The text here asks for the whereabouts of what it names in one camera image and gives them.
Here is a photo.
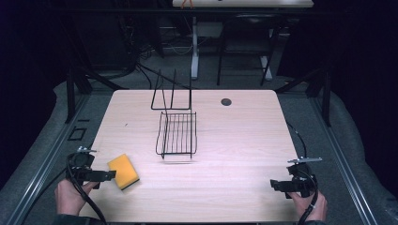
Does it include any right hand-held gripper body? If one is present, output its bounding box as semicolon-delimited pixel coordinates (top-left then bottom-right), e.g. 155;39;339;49
286;157;324;200

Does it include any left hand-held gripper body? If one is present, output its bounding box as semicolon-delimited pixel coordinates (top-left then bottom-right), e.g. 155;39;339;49
66;145;101;190

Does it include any yellow sponge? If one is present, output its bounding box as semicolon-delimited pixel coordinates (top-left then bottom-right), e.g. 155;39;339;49
107;153;141;191

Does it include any black wire rack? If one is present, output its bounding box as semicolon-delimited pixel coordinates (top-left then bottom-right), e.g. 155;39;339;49
150;67;198;160

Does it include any person's right hand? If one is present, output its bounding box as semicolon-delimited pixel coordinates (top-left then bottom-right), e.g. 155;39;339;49
286;189;329;223

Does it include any person's left hand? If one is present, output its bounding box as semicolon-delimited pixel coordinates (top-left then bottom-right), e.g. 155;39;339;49
54;178;100;218

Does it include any black metal stand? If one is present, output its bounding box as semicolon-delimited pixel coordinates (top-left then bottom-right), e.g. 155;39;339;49
64;64;130;125
274;66;333;128

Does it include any black chair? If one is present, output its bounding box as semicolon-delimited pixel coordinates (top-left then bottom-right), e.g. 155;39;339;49
216;12;284;87

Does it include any white desk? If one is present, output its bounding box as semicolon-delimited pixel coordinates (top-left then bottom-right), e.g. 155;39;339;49
171;0;314;82

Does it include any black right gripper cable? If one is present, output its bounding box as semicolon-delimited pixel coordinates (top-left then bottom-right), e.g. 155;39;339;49
297;170;320;225

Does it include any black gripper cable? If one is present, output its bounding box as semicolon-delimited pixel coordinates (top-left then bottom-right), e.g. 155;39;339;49
297;170;320;225
66;153;108;225

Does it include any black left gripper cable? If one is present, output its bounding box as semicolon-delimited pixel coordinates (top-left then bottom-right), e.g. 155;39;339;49
66;153;108;225

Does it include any black square frame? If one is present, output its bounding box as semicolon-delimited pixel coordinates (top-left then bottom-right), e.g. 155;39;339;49
67;126;87;142

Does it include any aluminium rail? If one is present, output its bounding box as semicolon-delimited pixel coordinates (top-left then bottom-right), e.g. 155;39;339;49
311;97;380;225
5;93;92;225

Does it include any thin black cable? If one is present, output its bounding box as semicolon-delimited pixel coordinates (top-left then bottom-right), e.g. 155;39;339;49
286;122;308;159

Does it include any bundle of floor cables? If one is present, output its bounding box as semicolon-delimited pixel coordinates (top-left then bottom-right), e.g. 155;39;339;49
123;18;195;92

